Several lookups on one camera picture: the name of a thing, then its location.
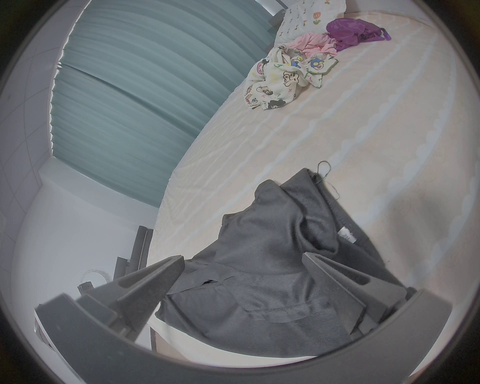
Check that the purple garment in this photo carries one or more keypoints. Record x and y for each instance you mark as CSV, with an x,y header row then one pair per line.
x,y
348,30

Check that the bed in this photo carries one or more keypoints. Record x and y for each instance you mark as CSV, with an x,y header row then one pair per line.
x,y
393,131

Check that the black T-shirt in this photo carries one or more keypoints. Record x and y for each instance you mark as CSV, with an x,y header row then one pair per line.
x,y
270,243

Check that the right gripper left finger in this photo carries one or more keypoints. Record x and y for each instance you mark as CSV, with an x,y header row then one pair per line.
x,y
144,296

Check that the black chest of drawers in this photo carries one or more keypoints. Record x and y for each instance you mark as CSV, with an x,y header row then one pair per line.
x,y
140,247

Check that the white printed garment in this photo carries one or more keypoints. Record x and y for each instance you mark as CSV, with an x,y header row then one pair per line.
x,y
277,82

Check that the pink garment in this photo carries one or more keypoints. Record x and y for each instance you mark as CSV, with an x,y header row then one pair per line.
x,y
311,43

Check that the white printed pillow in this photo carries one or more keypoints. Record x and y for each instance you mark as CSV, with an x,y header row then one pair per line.
x,y
307,15

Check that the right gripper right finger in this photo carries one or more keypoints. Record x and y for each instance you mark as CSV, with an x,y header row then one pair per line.
x,y
348,302

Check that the grey bedside table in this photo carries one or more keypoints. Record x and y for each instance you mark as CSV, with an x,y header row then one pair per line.
x,y
278,15

